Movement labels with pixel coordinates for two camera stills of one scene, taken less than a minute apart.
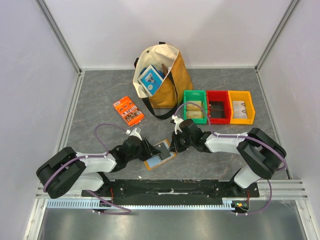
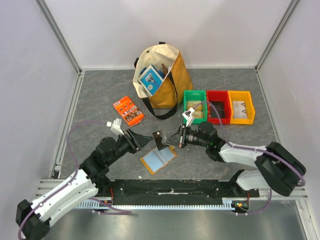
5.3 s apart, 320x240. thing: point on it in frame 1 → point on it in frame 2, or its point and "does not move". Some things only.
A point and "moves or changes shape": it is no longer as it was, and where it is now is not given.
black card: x=164 y=152 → x=160 y=145
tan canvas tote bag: x=163 y=101 does not move
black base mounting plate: x=173 y=190 does not move
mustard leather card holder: x=155 y=160 moves or changes shape
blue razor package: x=151 y=79 does not move
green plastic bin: x=196 y=95 does not move
